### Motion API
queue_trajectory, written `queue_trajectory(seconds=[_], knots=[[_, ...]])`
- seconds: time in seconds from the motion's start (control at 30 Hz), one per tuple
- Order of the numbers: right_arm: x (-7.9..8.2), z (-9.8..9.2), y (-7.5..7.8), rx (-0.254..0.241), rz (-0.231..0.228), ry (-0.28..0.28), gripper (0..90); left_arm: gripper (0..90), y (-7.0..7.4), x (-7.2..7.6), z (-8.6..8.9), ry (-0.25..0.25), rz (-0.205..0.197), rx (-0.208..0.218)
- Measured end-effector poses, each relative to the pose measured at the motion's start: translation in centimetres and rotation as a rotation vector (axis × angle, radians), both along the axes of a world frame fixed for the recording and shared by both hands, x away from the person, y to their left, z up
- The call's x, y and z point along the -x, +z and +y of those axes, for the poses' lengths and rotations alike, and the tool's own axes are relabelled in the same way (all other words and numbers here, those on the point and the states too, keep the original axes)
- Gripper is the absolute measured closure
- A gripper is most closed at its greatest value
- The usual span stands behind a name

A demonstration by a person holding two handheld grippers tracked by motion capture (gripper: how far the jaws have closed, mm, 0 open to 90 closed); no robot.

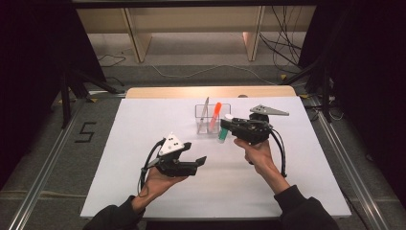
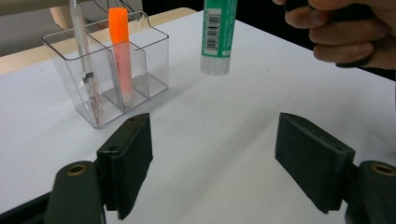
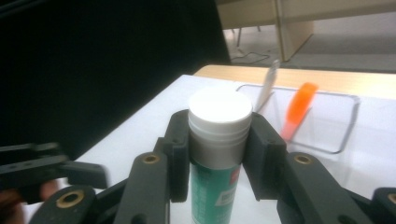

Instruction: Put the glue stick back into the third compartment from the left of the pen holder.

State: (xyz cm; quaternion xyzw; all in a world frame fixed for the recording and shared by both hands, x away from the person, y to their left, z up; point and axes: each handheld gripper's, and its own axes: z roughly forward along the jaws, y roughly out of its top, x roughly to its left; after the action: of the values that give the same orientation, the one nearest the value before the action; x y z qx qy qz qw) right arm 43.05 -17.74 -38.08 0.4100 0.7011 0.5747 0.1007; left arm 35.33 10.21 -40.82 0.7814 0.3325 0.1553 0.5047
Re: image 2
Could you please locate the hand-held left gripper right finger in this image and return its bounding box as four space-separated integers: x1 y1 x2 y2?
275 112 356 215

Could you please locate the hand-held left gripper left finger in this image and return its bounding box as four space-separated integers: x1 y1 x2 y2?
96 112 154 220

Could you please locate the clear plastic organizer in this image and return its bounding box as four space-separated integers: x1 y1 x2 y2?
41 10 171 130

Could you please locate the orange highlighter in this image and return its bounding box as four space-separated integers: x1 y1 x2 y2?
107 7 135 107

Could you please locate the silver pen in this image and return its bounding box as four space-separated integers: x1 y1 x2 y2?
68 0 106 126

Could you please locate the green and white glue stick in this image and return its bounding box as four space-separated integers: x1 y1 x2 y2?
200 0 238 76

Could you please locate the white table board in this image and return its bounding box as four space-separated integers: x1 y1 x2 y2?
0 10 396 224

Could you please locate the wooden table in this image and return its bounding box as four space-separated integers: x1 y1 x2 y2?
0 7 198 77

